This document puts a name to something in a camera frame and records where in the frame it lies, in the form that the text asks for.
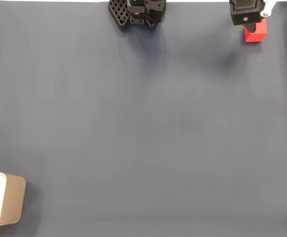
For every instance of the red cube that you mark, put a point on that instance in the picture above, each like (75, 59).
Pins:
(257, 37)

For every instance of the beige box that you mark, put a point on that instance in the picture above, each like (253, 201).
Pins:
(12, 200)

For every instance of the blue grey table mat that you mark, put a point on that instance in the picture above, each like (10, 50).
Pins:
(143, 148)

